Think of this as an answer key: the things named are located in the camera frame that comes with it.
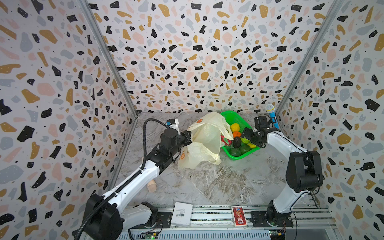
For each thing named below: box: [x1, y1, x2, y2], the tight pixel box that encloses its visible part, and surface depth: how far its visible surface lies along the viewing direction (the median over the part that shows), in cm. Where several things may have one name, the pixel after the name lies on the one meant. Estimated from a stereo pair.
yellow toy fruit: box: [230, 123, 240, 132], surface depth 108 cm
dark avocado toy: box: [233, 136, 241, 149], surface depth 100 cm
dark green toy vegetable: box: [229, 144, 250, 157], surface depth 95 cm
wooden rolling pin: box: [147, 179, 157, 193], surface depth 83 cm
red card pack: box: [231, 205, 247, 227], surface depth 76 cm
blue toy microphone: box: [265, 103, 280, 129], surface depth 92 cm
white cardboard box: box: [171, 202, 193, 227], surface depth 73 cm
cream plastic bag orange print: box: [178, 112, 234, 169], surface depth 78 cm
